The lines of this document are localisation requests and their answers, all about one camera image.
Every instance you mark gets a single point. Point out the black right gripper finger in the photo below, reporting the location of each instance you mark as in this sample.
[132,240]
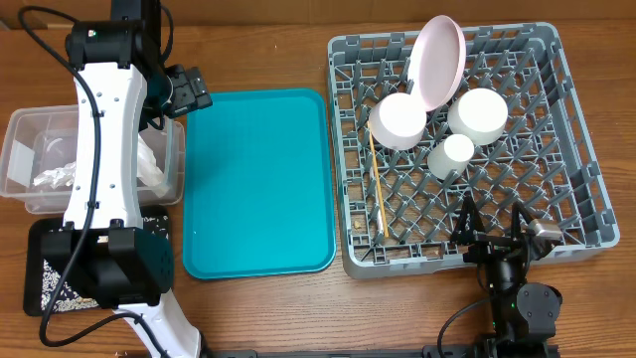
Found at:
[520,214]
[469,225]

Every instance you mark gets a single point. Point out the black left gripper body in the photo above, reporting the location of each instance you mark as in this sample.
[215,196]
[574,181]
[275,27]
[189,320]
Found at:
[186,93]

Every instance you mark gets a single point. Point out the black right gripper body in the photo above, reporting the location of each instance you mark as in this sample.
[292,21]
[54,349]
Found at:
[491,249]

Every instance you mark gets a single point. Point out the white cup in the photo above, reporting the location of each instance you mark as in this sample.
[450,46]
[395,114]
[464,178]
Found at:
[453,153]

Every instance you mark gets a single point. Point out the white plastic fork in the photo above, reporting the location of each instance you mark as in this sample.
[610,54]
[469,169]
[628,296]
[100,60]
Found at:
[381,217]

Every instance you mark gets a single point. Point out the white tissue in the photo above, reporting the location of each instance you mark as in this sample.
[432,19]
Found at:
[148,171]

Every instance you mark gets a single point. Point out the white bowl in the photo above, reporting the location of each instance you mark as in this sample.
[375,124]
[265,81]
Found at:
[480,114]

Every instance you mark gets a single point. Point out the wooden chopstick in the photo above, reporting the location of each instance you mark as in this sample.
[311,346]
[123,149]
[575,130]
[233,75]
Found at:
[374,157]

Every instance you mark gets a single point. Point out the pink saucer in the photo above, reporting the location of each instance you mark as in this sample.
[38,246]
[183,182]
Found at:
[398,121]

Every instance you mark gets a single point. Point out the white paper napkin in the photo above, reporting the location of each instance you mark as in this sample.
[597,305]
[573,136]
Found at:
[61,176]

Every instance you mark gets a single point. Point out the large white plate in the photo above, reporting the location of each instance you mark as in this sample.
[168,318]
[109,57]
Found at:
[437,62]

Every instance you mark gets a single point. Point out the cooked rice with peanuts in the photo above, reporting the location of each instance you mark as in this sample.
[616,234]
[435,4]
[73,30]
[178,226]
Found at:
[59,293]

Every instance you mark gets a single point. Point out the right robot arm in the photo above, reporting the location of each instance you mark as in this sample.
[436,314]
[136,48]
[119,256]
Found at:
[524,313]

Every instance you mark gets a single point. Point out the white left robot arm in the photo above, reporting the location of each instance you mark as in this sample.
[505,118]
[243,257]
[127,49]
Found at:
[119,66]

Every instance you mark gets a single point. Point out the clear plastic waste bin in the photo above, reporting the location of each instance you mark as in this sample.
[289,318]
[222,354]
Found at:
[45,138]

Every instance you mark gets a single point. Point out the grey plastic dish rack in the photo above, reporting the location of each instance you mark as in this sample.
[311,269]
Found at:
[544,158]

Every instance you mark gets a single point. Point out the teal plastic tray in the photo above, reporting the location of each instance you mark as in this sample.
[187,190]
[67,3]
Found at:
[258,195]

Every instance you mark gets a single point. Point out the black rectangular tray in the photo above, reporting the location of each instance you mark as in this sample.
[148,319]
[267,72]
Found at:
[41,278]

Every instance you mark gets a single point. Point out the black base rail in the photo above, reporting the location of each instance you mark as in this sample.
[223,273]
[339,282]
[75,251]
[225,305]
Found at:
[452,351]

